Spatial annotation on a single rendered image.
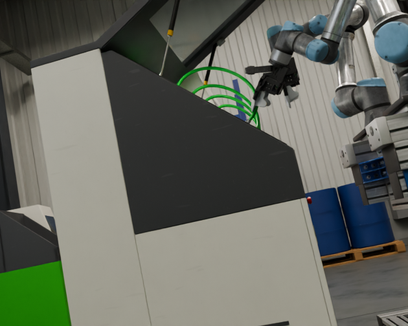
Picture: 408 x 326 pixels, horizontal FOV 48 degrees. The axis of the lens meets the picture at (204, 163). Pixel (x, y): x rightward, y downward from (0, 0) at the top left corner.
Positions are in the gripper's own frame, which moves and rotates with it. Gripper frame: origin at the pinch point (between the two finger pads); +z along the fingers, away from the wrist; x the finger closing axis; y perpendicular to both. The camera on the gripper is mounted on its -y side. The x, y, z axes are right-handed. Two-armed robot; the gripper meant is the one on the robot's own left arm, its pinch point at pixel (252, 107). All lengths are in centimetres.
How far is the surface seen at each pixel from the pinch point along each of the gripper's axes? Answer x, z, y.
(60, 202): -57, 48, -33
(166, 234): -50, 40, 5
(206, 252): -48, 38, 20
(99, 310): -64, 70, -2
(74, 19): 557, 136, -583
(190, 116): -36.6, 4.0, -7.8
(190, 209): -45, 29, 8
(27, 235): 158, 273, -225
